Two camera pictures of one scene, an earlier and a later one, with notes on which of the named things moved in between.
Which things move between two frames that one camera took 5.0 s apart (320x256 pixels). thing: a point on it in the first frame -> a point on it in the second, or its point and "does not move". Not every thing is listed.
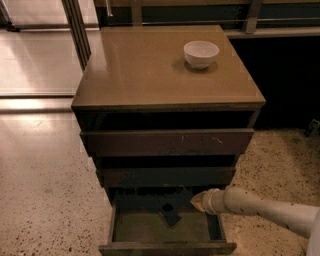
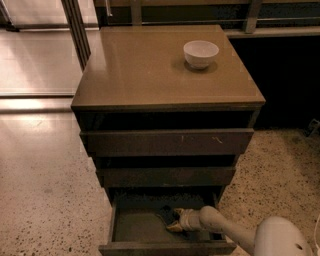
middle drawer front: x=166 y=176 does not move
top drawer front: x=189 y=142 does not move
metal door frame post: x=78 y=30 does not move
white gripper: x=209 y=201 -> x=187 y=220
